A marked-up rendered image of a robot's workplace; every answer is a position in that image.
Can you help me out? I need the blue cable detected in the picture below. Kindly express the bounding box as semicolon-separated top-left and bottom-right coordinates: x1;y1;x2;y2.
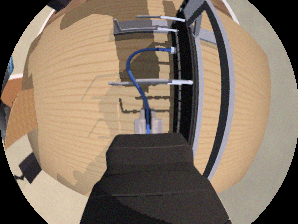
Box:
126;47;163;134

